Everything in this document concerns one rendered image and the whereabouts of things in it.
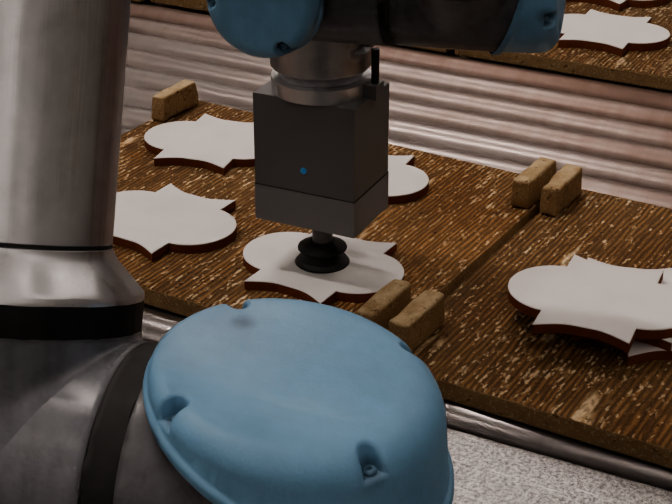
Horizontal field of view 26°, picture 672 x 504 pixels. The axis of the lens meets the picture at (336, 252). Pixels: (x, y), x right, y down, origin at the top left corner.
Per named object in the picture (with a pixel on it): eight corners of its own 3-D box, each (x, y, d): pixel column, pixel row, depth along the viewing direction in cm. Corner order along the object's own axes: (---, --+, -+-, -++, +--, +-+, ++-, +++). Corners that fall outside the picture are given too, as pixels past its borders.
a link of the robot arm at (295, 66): (297, -7, 110) (396, 7, 107) (298, 51, 112) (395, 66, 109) (250, 21, 104) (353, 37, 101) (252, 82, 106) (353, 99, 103)
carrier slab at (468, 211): (366, 374, 104) (367, 355, 104) (-53, 242, 123) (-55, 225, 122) (561, 198, 131) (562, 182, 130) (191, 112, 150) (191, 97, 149)
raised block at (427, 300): (407, 360, 103) (408, 326, 102) (385, 353, 104) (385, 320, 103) (445, 324, 108) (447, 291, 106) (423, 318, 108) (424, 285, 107)
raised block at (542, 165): (528, 211, 125) (530, 182, 124) (508, 207, 126) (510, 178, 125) (556, 186, 130) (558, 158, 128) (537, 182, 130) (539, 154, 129)
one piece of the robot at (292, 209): (413, 25, 110) (408, 220, 117) (306, 9, 113) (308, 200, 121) (358, 65, 102) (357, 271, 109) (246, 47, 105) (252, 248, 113)
